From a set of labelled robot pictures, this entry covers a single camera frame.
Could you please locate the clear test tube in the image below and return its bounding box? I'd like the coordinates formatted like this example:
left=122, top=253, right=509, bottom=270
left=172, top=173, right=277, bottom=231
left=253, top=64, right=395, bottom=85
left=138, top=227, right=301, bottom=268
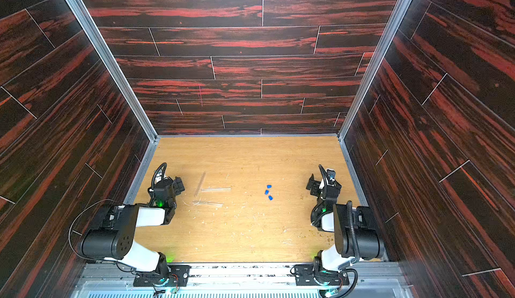
left=194, top=172, right=207, bottom=197
left=192, top=200, right=223, bottom=208
left=201, top=188, right=231, bottom=193

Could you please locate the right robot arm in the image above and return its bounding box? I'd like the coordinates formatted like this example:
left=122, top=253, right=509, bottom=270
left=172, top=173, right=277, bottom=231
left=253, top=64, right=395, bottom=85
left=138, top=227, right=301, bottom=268
left=307, top=165, right=385, bottom=282

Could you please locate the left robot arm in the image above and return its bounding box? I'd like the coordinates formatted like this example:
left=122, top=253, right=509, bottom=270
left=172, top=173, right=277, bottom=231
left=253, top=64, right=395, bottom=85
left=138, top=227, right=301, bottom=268
left=75, top=163, right=185, bottom=283

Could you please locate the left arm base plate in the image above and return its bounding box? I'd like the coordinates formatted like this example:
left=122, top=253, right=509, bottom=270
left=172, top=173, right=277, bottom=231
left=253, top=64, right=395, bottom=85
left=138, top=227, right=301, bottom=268
left=133, top=264, right=191, bottom=289

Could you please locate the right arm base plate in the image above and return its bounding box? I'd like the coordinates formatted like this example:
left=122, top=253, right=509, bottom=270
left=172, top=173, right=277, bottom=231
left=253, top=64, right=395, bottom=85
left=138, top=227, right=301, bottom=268
left=290, top=263, right=350, bottom=287

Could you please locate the aluminium front rail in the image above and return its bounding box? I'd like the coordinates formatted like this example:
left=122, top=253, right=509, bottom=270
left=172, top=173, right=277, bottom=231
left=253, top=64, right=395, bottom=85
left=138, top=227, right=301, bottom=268
left=71, top=263, right=414, bottom=297

